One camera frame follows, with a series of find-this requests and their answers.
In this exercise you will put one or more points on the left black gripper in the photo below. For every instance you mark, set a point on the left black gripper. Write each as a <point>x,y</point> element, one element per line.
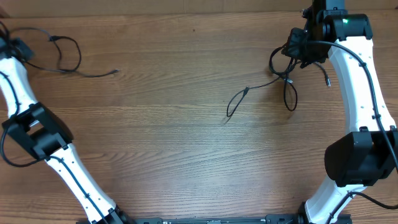
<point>28,51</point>

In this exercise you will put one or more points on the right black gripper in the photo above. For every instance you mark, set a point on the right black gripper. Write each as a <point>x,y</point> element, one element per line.
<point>293,51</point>

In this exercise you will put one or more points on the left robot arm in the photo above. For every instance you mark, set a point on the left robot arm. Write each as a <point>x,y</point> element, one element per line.
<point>46,137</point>

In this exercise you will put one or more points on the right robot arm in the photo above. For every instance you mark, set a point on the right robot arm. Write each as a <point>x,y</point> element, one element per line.
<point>368,151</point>

